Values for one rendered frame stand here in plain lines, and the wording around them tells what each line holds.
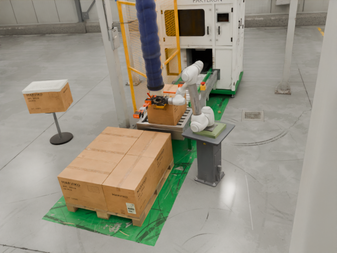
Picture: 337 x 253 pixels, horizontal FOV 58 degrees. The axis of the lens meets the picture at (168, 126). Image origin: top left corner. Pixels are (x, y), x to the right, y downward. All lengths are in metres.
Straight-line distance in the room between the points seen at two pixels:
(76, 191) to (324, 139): 3.59
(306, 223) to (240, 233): 3.20
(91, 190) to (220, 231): 1.52
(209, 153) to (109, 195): 1.31
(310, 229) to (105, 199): 3.32
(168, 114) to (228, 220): 1.60
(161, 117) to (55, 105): 1.80
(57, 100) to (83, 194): 1.89
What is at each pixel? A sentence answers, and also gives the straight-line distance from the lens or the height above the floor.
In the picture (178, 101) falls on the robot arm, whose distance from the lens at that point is 3.79.
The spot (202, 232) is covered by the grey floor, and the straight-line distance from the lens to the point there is 3.59.
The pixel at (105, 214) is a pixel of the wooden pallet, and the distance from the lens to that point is 3.83.
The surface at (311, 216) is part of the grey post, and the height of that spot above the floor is 2.42.
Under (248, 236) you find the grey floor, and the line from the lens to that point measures 3.57.
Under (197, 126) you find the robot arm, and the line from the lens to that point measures 3.48.
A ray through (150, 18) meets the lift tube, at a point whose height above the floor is 2.06.
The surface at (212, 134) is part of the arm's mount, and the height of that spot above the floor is 0.79.
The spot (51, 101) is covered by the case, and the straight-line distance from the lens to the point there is 5.20.
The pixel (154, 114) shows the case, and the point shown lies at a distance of 4.34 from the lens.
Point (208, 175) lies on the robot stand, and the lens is 4.09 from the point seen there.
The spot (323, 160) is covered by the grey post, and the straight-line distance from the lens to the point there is 0.34.
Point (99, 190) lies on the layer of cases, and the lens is 3.59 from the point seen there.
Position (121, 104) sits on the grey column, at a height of 0.53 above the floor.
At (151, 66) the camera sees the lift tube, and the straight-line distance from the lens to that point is 3.88.
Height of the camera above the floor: 2.69
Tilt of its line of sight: 29 degrees down
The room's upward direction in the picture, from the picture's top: 6 degrees counter-clockwise
